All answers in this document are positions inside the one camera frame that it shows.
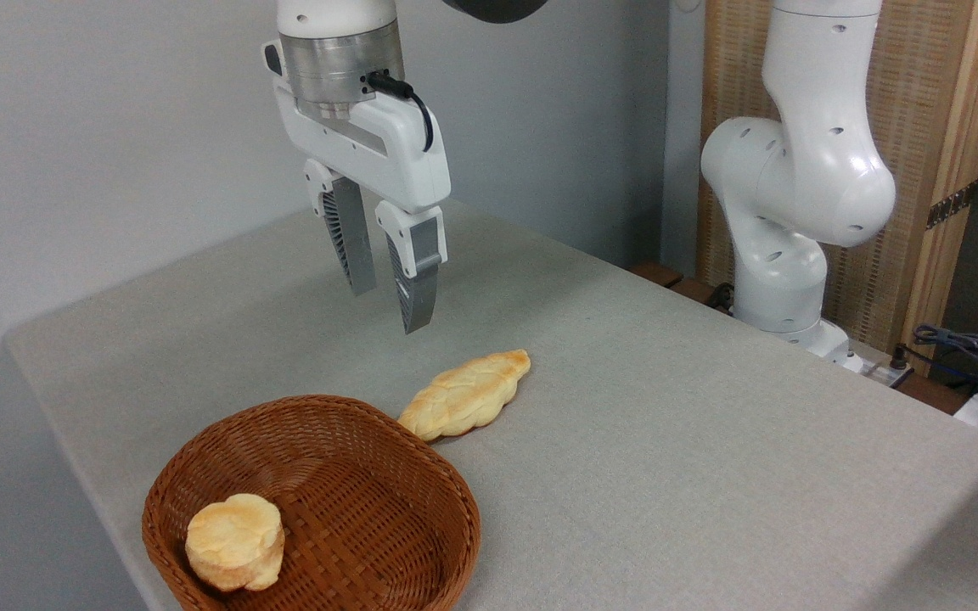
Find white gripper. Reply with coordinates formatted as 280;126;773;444
272;78;452;335

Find long braided bread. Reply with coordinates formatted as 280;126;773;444
397;349;532;443

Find round bread roll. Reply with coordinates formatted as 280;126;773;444
185;493;286;593

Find brown wicker basket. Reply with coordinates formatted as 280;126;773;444
142;395;482;611

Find wooden woven folding screen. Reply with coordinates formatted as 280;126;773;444
697;0;978;374

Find metal screen hinge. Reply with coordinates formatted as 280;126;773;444
926;181;978;231

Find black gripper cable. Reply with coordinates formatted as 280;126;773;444
366;71;436;154

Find blue and black cable bundle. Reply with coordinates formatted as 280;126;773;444
912;322;978;401

